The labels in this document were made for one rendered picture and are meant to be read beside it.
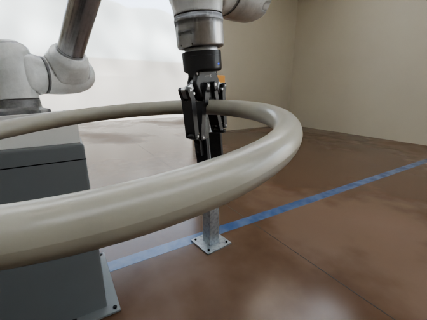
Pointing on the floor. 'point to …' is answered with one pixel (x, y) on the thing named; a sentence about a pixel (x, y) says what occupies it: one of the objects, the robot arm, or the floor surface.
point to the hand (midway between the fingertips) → (210, 152)
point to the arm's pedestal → (105, 292)
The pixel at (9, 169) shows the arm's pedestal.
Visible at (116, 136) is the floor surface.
